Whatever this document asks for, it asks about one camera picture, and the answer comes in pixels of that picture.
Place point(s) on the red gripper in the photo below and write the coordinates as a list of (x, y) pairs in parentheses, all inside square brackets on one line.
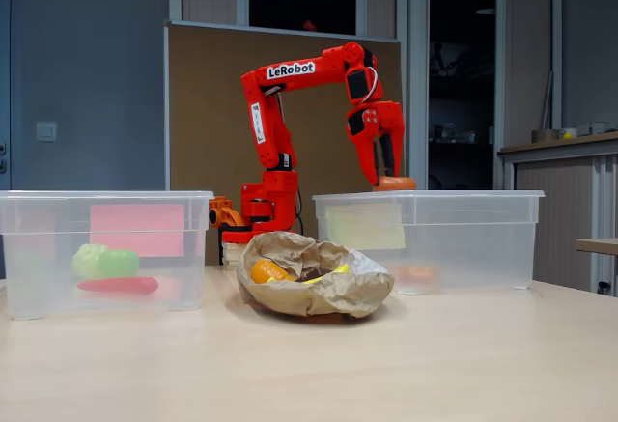
[(381, 120)]

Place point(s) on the brown toy doughnut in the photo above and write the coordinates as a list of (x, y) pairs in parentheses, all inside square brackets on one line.
[(398, 184)]

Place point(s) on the orange toy waffle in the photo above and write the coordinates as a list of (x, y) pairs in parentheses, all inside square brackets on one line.
[(416, 274)]

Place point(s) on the orange toy croissant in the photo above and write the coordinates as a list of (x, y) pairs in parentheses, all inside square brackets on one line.
[(268, 271)]

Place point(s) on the green toy apple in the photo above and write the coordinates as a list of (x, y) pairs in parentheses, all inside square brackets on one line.
[(120, 263)]

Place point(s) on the red toy chili pepper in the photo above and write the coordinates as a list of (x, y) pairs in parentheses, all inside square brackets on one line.
[(120, 285)]

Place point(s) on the light green toy cauliflower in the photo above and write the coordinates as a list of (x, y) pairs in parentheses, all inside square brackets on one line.
[(87, 262)]

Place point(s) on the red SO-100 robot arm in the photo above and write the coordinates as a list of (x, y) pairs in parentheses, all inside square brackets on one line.
[(275, 142)]

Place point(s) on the yellow-green paper label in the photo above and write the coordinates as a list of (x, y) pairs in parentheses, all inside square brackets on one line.
[(367, 226)]

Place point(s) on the clear plastic bin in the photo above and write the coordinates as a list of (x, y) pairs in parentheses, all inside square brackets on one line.
[(458, 248), (43, 258)]

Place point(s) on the pink paper label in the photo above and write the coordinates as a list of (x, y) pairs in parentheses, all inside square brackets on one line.
[(135, 231)]

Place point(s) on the yellow toy banana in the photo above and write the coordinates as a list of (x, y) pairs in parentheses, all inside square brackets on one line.
[(342, 268)]

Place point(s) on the crumpled brown paper bag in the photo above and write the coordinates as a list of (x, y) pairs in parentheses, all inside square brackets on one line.
[(314, 296)]

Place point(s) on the brown pinboard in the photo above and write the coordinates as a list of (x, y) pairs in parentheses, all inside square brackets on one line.
[(207, 127)]

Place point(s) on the wooden base block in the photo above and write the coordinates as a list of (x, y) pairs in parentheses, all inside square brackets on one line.
[(232, 253)]

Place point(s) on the grey cabinet with wooden top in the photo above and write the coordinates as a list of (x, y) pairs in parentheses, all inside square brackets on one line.
[(555, 200)]

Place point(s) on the small yellow object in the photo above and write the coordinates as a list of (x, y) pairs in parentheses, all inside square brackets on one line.
[(568, 135)]

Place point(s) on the wooden side table edge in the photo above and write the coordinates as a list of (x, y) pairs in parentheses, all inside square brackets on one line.
[(598, 245)]

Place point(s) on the white light switch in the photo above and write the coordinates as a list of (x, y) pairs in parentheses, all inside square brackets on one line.
[(46, 131)]

